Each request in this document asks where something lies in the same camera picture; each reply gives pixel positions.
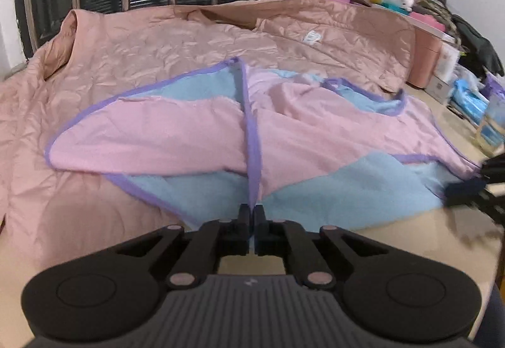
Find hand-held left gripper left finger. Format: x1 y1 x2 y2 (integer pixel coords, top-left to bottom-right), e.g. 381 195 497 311
116 204 253 291

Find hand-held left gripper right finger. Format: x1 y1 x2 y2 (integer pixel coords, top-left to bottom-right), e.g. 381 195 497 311
254 204 390 291

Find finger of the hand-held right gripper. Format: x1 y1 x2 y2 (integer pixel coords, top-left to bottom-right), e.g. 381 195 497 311
480 153 505 185
444 177 505 225

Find pink and blue garment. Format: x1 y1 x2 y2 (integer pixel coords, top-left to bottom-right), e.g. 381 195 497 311
44 56 484 233

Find clear plastic container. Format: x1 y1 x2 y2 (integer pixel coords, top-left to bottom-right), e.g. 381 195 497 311
475 95 505 156

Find blue plastic bag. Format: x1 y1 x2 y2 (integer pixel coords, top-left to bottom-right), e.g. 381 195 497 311
450 78 490 125

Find purple plastic bag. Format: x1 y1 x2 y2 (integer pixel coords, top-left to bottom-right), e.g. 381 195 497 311
483 72 505 105

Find small white labelled box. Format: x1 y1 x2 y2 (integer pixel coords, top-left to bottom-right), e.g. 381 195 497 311
424 74 455 105

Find tall white box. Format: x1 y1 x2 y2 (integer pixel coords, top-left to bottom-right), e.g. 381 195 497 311
434 44 461 83

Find dark clothing pile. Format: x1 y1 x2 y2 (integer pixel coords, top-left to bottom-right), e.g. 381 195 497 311
449 13 505 77

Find pink round box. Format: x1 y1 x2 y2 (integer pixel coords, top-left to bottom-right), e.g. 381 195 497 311
406 24 443 89

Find magenta foam block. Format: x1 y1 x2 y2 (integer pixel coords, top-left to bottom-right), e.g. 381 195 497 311
409 12 447 32

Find patterned bag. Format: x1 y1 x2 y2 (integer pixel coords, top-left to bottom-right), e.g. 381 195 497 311
410 0 451 24

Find peach quilted jacket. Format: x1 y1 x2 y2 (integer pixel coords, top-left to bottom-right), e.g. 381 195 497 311
0 0 417 274

